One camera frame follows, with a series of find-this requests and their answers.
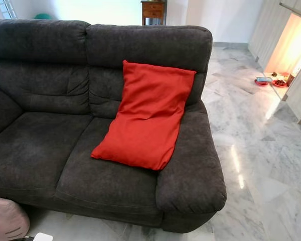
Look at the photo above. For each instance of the red pillow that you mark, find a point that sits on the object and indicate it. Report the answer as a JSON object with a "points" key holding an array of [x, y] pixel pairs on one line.
{"points": [[145, 118]]}

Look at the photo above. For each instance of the dark fabric sofa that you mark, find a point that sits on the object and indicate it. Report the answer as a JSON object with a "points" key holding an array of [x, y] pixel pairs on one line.
{"points": [[40, 145]]}

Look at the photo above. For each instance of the pink plush cushion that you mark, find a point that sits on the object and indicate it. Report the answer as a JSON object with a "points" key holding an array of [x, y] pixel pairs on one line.
{"points": [[7, 221]]}

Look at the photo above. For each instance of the small brown wooden cabinet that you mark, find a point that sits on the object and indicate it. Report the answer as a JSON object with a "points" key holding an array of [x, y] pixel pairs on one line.
{"points": [[153, 11]]}

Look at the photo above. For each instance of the red pet bowl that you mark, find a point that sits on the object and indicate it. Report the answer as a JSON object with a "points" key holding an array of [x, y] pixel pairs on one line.
{"points": [[262, 81], [281, 82]]}

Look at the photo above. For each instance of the beige wooden partition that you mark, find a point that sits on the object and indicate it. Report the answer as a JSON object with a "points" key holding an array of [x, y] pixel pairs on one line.
{"points": [[266, 25]]}

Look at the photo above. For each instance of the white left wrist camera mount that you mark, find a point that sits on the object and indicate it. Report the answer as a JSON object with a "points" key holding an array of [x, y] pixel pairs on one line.
{"points": [[42, 237]]}

